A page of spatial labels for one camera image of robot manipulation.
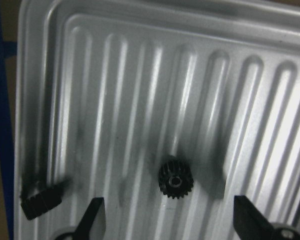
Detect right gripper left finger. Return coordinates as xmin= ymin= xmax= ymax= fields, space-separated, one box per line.
xmin=72 ymin=197 xmax=106 ymax=240

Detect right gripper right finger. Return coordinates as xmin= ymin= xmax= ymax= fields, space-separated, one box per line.
xmin=233 ymin=195 xmax=280 ymax=240

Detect black bearing gear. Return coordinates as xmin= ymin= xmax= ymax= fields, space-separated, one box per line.
xmin=158 ymin=155 xmax=194 ymax=199

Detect black gear lying sideways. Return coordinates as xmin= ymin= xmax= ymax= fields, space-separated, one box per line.
xmin=21 ymin=186 xmax=62 ymax=221

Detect silver ribbed metal tray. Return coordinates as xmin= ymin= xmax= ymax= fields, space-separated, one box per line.
xmin=14 ymin=0 xmax=300 ymax=240

